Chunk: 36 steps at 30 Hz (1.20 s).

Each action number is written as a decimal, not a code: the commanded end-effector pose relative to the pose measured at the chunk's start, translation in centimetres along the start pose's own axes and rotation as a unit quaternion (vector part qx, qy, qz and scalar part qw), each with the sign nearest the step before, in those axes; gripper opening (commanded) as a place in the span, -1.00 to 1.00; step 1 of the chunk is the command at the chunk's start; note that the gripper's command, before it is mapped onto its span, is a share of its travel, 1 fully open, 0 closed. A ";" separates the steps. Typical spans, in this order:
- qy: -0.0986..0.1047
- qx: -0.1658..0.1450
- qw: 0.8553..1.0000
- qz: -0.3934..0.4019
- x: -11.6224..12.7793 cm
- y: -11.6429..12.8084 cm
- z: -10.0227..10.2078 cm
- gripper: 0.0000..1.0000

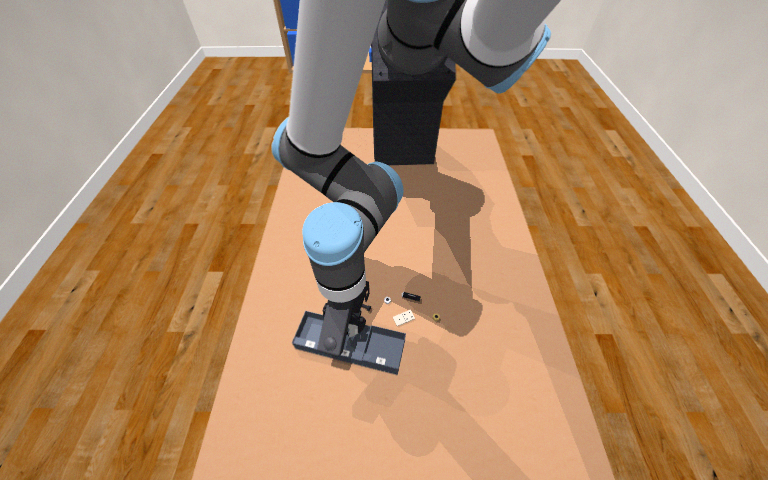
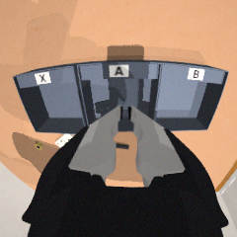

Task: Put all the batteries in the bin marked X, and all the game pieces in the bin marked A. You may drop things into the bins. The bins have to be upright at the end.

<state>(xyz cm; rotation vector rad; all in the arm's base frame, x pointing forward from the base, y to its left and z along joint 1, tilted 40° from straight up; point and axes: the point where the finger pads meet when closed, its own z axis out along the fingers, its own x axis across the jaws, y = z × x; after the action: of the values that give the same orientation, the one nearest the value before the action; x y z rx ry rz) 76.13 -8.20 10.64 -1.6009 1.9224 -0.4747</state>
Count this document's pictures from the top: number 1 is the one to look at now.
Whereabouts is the white domino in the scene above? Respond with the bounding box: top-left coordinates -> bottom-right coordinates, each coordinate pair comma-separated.
393,310 -> 415,326

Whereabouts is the grey three-compartment bin rack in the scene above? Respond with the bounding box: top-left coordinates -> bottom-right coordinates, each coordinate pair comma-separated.
292,311 -> 406,375

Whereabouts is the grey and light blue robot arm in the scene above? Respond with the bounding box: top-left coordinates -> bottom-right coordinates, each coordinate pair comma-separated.
272,0 -> 561,356

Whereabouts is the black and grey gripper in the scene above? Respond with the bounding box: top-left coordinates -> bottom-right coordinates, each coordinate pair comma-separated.
322,281 -> 370,337

